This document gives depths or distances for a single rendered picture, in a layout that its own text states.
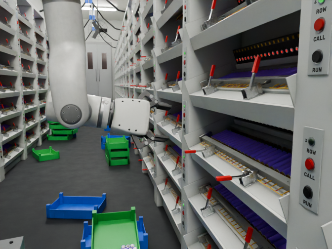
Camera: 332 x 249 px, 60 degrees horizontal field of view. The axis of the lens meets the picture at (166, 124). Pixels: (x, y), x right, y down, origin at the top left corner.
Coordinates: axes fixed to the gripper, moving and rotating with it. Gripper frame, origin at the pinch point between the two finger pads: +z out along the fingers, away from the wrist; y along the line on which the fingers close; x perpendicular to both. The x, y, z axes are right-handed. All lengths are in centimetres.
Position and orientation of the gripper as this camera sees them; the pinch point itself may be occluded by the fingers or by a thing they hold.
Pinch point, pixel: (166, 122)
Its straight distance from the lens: 81.0
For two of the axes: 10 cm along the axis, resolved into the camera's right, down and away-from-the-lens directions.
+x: 2.5, -2.7, -9.3
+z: 9.6, 1.5, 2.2
